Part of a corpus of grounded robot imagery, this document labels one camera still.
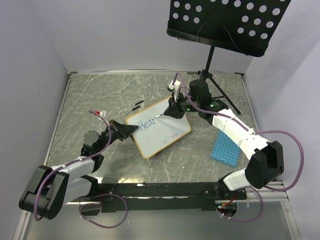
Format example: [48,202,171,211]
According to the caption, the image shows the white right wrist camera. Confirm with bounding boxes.
[167,80,181,102]

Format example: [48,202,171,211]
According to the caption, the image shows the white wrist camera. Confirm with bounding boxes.
[167,80,181,102]
[95,109,108,121]

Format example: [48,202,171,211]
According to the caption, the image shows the yellow framed whiteboard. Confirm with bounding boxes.
[125,97,192,159]

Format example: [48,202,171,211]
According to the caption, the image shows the black music stand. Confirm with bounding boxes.
[166,0,292,115]

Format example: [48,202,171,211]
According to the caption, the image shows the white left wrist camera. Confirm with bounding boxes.
[95,109,108,121]

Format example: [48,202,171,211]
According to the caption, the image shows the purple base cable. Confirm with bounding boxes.
[216,187,265,223]
[79,194,129,228]

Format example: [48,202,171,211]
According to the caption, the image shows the blue studded building plate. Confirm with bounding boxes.
[211,131,241,168]

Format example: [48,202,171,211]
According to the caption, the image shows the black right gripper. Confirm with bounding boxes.
[164,91,200,119]

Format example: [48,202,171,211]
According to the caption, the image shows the wire whiteboard easel stand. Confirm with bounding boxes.
[118,100,145,121]

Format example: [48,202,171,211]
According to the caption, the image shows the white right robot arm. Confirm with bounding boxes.
[163,79,284,199]

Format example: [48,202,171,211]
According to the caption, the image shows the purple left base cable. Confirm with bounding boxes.
[79,194,129,228]

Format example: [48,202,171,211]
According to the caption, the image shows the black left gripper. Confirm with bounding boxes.
[96,119,139,153]

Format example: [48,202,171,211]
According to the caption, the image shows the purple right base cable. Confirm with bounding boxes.
[216,187,265,223]

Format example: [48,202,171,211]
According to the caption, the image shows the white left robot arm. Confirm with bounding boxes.
[18,119,139,220]

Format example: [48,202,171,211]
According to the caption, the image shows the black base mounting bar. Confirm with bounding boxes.
[74,182,247,213]

